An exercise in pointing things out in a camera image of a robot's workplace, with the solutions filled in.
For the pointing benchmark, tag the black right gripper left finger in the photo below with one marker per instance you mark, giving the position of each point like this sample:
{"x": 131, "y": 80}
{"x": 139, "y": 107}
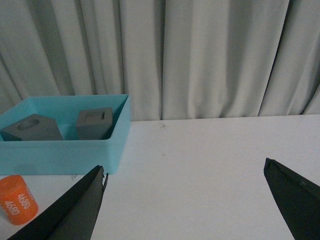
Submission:
{"x": 73, "y": 216}

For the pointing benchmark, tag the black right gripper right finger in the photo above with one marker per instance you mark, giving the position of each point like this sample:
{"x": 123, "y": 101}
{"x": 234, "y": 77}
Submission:
{"x": 297, "y": 198}

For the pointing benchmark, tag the gray cube with rectangular slot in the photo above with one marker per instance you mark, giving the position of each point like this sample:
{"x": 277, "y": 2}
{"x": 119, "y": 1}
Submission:
{"x": 94, "y": 124}

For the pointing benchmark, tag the gray cube with round hole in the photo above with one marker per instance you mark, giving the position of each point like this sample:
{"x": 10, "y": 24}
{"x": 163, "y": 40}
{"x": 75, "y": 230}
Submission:
{"x": 34, "y": 127}

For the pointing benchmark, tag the light blue plastic box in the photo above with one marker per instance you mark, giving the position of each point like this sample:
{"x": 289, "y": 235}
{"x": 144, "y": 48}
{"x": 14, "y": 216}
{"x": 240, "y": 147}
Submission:
{"x": 69, "y": 156}

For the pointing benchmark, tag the orange cylinder labeled 4680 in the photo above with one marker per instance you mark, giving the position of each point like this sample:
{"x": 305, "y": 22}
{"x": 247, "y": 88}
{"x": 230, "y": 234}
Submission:
{"x": 16, "y": 200}

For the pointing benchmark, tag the gray-white pleated curtain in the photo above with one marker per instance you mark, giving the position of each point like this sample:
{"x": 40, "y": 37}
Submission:
{"x": 177, "y": 59}

